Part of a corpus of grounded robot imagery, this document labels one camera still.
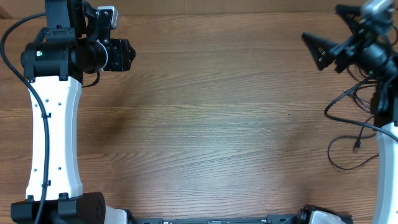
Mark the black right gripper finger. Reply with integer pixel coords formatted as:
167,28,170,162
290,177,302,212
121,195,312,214
302,32,340,71
335,4,364,34

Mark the black USB cable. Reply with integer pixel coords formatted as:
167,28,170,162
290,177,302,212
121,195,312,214
327,116,380,171
343,62,379,114

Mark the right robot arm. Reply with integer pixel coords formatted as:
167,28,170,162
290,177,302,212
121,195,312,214
302,1,397,223

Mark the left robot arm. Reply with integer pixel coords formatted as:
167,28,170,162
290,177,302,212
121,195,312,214
11,0,136,224

